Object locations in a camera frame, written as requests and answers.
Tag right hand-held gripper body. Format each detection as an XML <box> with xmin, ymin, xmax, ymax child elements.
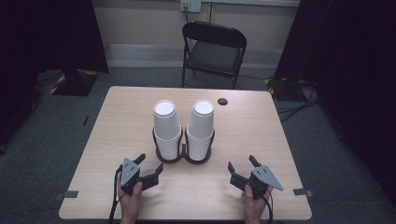
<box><xmin>248</xmin><ymin>164</ymin><xmax>285</xmax><ymax>200</ymax></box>

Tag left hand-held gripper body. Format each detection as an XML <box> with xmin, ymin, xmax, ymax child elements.
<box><xmin>120</xmin><ymin>157</ymin><xmax>143</xmax><ymax>196</ymax></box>

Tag dark double cup holder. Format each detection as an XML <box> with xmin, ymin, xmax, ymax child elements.
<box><xmin>151</xmin><ymin>125</ymin><xmax>216</xmax><ymax>165</ymax></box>

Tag white paper cup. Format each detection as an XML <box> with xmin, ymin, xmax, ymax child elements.
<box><xmin>187</xmin><ymin>99</ymin><xmax>216</xmax><ymax>140</ymax></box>

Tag person's right hand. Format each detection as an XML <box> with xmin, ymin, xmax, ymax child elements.
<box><xmin>242</xmin><ymin>183</ymin><xmax>275</xmax><ymax>220</ymax></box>

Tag person's left hand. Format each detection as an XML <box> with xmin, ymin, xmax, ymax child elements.
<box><xmin>117</xmin><ymin>175</ymin><xmax>144</xmax><ymax>219</ymax></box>

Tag grey tape piece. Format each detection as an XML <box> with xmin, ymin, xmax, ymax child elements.
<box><xmin>53</xmin><ymin>189</ymin><xmax>79</xmax><ymax>201</ymax></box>
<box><xmin>292</xmin><ymin>188</ymin><xmax>315</xmax><ymax>198</ymax></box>

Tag black stand base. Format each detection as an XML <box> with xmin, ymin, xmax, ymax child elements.
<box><xmin>49</xmin><ymin>68</ymin><xmax>99</xmax><ymax>97</ymax></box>
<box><xmin>264</xmin><ymin>76</ymin><xmax>308</xmax><ymax>103</ymax></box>

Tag black folding chair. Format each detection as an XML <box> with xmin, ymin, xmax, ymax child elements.
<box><xmin>181</xmin><ymin>21</ymin><xmax>248</xmax><ymax>91</ymax></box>

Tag dark curtain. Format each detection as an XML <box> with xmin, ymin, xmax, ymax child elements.
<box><xmin>0</xmin><ymin>0</ymin><xmax>109</xmax><ymax>148</ymax></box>
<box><xmin>275</xmin><ymin>0</ymin><xmax>396</xmax><ymax>208</ymax></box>

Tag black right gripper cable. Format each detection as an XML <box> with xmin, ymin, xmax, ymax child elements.
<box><xmin>261</xmin><ymin>189</ymin><xmax>275</xmax><ymax>224</ymax></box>

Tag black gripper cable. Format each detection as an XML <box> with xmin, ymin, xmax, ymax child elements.
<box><xmin>108</xmin><ymin>164</ymin><xmax>124</xmax><ymax>224</ymax></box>
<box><xmin>261</xmin><ymin>189</ymin><xmax>275</xmax><ymax>224</ymax></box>

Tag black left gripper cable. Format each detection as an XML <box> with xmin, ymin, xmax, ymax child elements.
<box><xmin>108</xmin><ymin>164</ymin><xmax>124</xmax><ymax>224</ymax></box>

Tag black floor cables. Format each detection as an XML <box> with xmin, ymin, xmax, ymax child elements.
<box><xmin>276</xmin><ymin>79</ymin><xmax>320</xmax><ymax>123</ymax></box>

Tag white wall socket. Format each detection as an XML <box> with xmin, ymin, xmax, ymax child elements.
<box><xmin>179</xmin><ymin>0</ymin><xmax>203</xmax><ymax>14</ymax></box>

